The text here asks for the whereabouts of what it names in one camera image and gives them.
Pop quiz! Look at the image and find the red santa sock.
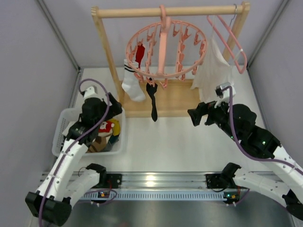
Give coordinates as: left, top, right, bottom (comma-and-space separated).
135, 44, 145, 68
98, 121, 115, 133

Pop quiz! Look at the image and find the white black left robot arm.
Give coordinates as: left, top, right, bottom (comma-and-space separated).
25, 93, 122, 227

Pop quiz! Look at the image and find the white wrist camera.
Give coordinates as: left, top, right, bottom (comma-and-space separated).
214, 82, 236, 108
81, 86, 98, 100

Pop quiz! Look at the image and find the pink round clip hanger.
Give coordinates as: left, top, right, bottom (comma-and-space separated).
125, 5, 208, 88

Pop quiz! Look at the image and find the brown striped sock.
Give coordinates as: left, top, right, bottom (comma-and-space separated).
86, 134, 112, 153

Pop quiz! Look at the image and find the white undershirt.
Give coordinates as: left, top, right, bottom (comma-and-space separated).
191, 30, 234, 103

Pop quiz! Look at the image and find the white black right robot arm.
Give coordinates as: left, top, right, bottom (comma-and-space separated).
187, 101, 303, 219

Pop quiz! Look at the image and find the wooden clothes rack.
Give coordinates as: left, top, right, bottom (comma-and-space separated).
91, 1, 251, 118

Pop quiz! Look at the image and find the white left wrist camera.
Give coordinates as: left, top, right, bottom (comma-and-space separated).
81, 86, 98, 100

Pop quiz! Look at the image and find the aluminium mounting rail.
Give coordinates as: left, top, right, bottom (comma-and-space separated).
37, 172, 296, 201

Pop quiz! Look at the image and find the yellow sock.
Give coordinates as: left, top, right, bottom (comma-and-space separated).
108, 118, 121, 136

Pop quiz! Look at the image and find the dark green christmas sock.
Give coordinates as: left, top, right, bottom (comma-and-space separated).
103, 135, 119, 152

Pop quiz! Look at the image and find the white plastic laundry basket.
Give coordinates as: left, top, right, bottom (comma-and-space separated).
52, 107, 127, 157

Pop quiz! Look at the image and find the pink clothes hanger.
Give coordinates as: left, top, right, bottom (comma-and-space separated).
206, 1, 250, 74

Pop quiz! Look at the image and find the white striped sock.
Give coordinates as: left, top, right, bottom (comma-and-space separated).
122, 59, 146, 102

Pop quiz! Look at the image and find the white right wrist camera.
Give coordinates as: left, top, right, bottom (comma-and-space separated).
214, 82, 236, 108

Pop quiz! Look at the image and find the black sock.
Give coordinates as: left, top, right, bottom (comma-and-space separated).
146, 83, 158, 122

